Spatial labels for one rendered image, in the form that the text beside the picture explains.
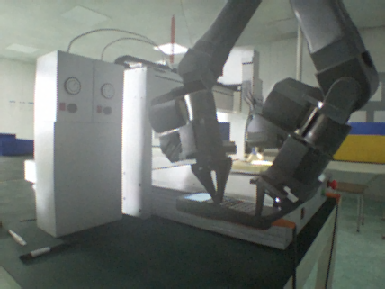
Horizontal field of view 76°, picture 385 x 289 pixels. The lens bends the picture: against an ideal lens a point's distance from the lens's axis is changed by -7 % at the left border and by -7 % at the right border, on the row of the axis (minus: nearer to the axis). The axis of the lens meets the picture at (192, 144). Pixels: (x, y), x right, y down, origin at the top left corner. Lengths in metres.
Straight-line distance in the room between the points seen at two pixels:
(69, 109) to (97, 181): 0.22
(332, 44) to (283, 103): 0.11
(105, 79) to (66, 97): 0.13
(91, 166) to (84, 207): 0.11
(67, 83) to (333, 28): 0.59
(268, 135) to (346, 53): 0.16
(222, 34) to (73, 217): 0.58
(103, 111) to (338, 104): 0.60
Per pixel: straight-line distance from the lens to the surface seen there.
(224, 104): 1.21
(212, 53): 0.52
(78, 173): 0.76
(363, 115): 4.94
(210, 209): 0.48
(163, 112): 0.50
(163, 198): 0.83
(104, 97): 0.78
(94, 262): 0.62
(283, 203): 0.40
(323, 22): 0.38
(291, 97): 0.41
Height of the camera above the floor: 1.03
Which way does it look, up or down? 3 degrees down
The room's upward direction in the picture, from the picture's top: 1 degrees clockwise
